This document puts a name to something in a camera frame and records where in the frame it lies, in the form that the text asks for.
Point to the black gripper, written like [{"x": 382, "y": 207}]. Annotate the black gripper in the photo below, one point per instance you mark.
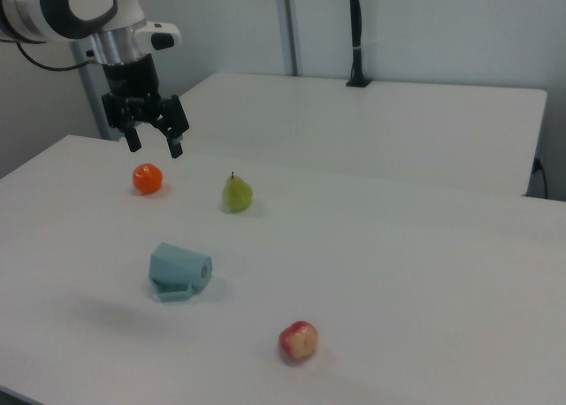
[{"x": 130, "y": 80}]

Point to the teal plastic mug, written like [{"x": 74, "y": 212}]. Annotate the teal plastic mug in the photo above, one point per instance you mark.
[{"x": 177, "y": 268}]

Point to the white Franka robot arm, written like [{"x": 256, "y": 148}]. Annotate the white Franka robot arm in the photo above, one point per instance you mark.
[{"x": 119, "y": 7}]

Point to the orange toy fruit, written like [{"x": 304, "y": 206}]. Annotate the orange toy fruit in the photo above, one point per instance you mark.
[{"x": 147, "y": 179}]

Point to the green toy pear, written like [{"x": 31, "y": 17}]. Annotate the green toy pear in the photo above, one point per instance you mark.
[{"x": 237, "y": 196}]

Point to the black pole with base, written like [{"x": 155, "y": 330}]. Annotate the black pole with base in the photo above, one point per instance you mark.
[{"x": 357, "y": 29}]

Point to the red bitten toy apple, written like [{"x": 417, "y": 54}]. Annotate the red bitten toy apple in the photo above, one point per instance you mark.
[{"x": 299, "y": 340}]

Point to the slanted grey metal frame post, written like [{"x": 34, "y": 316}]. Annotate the slanted grey metal frame post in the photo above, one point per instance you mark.
[{"x": 94, "y": 100}]

